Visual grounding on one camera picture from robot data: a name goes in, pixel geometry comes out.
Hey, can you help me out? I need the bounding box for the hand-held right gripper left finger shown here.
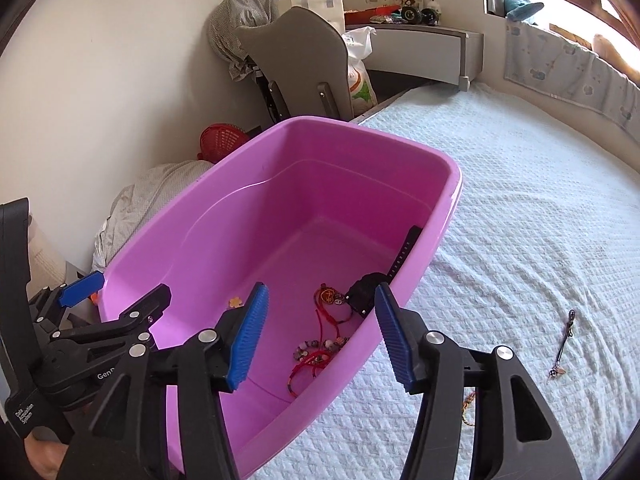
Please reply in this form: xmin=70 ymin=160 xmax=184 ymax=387
xmin=55 ymin=281 xmax=271 ymax=480

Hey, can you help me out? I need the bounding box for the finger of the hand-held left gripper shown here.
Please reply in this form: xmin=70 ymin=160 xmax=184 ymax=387
xmin=55 ymin=284 xmax=172 ymax=358
xmin=27 ymin=270 xmax=106 ymax=333

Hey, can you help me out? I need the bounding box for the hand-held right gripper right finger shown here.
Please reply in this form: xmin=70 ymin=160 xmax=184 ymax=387
xmin=374 ymin=282 xmax=583 ymax=480

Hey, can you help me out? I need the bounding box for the black wristwatch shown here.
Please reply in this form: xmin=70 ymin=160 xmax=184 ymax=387
xmin=345 ymin=226 xmax=423 ymax=318

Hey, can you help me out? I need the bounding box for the red braided bracelet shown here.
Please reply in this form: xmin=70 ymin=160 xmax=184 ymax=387
xmin=286 ymin=350 xmax=333 ymax=398

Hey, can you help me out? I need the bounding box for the beaded bracelet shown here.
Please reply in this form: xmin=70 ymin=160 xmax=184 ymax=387
xmin=292 ymin=335 xmax=351 ymax=361

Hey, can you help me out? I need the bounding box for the red string pendant bracelet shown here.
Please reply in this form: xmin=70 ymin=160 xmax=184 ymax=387
xmin=312 ymin=284 xmax=356 ymax=343

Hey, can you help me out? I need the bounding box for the pink plastic tub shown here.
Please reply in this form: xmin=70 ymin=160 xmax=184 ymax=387
xmin=97 ymin=116 xmax=463 ymax=468

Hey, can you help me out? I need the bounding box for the person's left hand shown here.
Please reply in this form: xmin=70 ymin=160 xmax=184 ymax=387
xmin=25 ymin=435 xmax=70 ymax=480

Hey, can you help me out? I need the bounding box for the checked cloth pile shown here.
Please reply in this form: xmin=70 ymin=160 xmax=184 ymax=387
xmin=92 ymin=160 xmax=216 ymax=273

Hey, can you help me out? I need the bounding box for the white textured bedspread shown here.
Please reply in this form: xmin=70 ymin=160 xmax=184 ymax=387
xmin=250 ymin=80 xmax=640 ymax=480

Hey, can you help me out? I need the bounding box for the red plastic basket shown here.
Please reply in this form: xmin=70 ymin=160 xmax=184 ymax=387
xmin=199 ymin=122 xmax=253 ymax=166

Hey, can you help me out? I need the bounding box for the white printed plastic bag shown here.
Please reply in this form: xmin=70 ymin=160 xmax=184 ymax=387
xmin=342 ymin=26 xmax=378 ymax=116

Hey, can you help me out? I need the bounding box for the grey headboard shelf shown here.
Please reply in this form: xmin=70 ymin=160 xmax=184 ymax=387
xmin=345 ymin=22 xmax=485 ymax=92

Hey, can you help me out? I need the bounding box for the grey chair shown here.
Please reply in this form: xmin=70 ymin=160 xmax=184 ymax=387
xmin=234 ymin=6 xmax=357 ymax=123

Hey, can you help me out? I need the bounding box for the grey checked cloth on chair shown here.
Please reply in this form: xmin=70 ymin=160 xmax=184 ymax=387
xmin=207 ymin=0 xmax=281 ymax=81

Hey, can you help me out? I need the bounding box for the printed bed bumper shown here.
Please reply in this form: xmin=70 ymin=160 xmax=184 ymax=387
xmin=504 ymin=20 xmax=640 ymax=136

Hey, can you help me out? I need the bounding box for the black toy car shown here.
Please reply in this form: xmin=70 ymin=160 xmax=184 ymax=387
xmin=400 ymin=5 xmax=441 ymax=26

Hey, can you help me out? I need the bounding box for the red flat toy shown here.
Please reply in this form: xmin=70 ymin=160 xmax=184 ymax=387
xmin=345 ymin=5 xmax=403 ymax=25

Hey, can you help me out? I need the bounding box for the white paper bag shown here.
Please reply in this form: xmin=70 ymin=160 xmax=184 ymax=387
xmin=290 ymin=0 xmax=347 ymax=26

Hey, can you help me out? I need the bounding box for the blue shark plush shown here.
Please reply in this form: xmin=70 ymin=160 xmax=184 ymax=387
xmin=504 ymin=0 xmax=546 ymax=23

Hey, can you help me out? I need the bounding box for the dark metal keychain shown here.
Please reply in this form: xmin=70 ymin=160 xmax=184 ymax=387
xmin=546 ymin=309 xmax=577 ymax=381

